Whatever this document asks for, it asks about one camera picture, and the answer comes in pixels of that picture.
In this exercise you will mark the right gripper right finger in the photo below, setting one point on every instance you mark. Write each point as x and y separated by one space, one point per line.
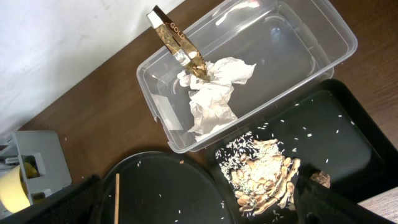
315 203

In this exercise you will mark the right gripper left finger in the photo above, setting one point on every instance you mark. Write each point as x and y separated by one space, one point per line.
76 204

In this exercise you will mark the wooden chopstick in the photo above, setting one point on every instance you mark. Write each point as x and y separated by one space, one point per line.
116 203

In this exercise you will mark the food scraps and rice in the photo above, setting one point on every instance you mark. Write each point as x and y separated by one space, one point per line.
260 175

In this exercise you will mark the yellow plastic bowl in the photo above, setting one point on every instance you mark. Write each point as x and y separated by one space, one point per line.
13 190

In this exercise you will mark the white napkin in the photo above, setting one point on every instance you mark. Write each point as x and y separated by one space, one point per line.
209 99

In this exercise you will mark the gold snack wrapper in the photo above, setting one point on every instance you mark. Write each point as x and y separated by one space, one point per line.
178 44

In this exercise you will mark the grey plastic dishwasher rack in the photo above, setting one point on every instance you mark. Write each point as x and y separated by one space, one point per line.
43 165

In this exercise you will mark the clear plastic waste bin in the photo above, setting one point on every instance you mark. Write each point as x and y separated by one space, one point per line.
291 44

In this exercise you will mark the black rectangular food tray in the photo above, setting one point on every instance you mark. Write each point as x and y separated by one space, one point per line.
327 129

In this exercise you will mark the round black serving tray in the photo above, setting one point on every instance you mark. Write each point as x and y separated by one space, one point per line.
161 187

